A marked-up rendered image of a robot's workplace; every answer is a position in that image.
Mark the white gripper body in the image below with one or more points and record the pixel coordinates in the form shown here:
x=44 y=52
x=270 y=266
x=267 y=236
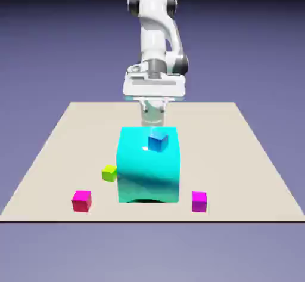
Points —
x=153 y=90

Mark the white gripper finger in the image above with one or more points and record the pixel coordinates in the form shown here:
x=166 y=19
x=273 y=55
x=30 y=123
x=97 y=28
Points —
x=162 y=107
x=143 y=107

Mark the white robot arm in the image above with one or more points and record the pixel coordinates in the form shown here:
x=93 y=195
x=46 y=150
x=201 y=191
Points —
x=155 y=19

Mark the small blue cube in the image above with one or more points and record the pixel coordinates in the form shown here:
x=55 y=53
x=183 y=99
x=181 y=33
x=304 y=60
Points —
x=157 y=142

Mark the small yellow-green cube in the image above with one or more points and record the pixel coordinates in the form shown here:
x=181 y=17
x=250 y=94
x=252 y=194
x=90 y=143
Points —
x=109 y=173

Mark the small magenta cube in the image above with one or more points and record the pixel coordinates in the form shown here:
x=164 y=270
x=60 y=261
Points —
x=199 y=201

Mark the small pink-red cube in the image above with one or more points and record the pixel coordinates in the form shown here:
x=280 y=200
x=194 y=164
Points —
x=81 y=201

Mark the large cyan box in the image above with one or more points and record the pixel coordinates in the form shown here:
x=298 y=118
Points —
x=147 y=172

